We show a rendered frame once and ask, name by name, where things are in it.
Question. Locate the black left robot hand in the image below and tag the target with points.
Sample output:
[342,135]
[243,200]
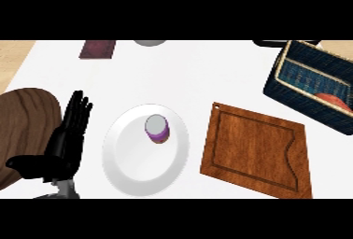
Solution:
[67,140]

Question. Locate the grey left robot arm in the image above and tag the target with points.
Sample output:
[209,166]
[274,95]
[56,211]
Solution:
[64,189]

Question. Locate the round brown wooden board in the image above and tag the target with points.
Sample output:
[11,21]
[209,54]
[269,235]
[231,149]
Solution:
[25,130]

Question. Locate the brown wooden cutting board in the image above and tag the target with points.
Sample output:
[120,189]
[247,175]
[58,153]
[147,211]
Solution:
[257,152]

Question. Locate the dark blue wicker basket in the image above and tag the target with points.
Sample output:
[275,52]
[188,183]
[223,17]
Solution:
[312,84]

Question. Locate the orange sweet potato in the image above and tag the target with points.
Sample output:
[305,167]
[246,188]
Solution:
[333,100]

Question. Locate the white oval plate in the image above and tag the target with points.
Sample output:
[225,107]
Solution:
[133,165]

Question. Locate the purple can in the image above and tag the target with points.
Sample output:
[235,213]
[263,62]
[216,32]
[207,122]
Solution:
[157,129]

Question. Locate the dark maroon flat block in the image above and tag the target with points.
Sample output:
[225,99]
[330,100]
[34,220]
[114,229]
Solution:
[98,49]

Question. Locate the grey round object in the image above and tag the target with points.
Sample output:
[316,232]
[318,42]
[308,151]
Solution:
[150,43]

